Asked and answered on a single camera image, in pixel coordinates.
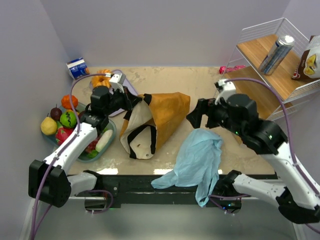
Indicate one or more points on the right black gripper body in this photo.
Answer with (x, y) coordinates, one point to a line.
(208, 115)

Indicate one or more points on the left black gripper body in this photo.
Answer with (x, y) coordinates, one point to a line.
(128, 99)

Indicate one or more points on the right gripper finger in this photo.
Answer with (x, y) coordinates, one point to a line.
(195, 118)
(204, 105)

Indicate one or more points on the brown Trader Joe's tote bag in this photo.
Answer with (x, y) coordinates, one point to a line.
(151, 123)

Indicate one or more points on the light blue plastic bag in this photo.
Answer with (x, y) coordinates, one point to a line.
(197, 164)

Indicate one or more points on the blue silver drink can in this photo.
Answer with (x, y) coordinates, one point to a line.
(279, 50)

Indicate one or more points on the brown white chips bag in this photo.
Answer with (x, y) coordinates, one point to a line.
(308, 67)

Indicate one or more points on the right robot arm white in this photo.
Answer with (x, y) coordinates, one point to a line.
(295, 200)

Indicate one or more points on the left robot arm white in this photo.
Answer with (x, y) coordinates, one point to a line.
(47, 179)

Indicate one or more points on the lavender cutting board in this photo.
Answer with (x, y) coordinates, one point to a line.
(130, 88)

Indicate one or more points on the orange bundt cake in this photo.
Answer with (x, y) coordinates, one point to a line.
(101, 80)

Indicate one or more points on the white radish toy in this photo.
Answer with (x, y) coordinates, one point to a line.
(104, 139)

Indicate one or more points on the pink wrapped item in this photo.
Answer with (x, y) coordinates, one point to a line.
(225, 69)

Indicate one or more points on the blue white carton box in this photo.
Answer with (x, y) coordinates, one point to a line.
(77, 68)

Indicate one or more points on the orange pumpkin toy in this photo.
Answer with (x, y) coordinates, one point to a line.
(66, 102)

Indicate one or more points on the green watermelon toy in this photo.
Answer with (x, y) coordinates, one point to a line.
(68, 119)

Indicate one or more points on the red grape bunch toy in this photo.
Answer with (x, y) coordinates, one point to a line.
(91, 147)

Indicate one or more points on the green leafy vegetable toy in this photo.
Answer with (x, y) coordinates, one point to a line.
(92, 154)

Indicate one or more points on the teal fruit tray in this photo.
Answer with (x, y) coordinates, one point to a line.
(105, 147)

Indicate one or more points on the dark red apple toy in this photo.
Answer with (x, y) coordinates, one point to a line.
(56, 113)

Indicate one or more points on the pink dragon fruit toy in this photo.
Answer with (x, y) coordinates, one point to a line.
(62, 134)

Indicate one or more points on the yellow pear toy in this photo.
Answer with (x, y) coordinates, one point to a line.
(48, 126)

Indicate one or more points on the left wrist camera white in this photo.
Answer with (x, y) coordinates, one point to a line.
(116, 81)

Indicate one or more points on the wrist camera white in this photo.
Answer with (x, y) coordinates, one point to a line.
(116, 81)
(225, 90)

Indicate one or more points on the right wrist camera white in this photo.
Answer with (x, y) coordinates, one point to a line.
(225, 90)

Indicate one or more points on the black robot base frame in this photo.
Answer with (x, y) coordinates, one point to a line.
(119, 190)

